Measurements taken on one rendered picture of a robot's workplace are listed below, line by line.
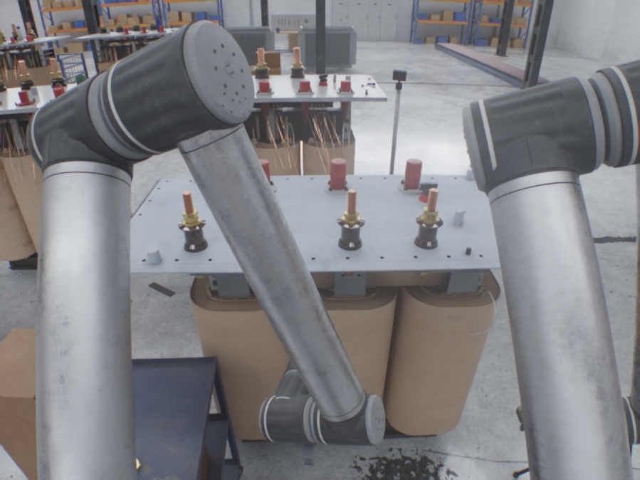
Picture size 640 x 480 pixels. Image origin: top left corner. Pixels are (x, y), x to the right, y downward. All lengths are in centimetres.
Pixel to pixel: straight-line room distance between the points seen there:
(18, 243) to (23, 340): 221
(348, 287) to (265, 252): 97
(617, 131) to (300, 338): 57
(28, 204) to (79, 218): 323
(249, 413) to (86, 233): 159
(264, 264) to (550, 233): 41
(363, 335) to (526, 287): 117
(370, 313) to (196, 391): 72
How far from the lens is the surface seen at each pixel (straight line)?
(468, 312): 175
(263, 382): 193
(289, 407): 98
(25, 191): 384
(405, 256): 142
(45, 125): 76
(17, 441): 215
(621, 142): 68
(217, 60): 58
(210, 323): 171
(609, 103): 67
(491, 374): 301
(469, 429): 269
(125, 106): 62
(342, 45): 1332
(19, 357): 203
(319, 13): 958
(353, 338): 172
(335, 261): 137
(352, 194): 135
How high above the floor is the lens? 214
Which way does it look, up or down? 32 degrees down
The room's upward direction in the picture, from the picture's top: straight up
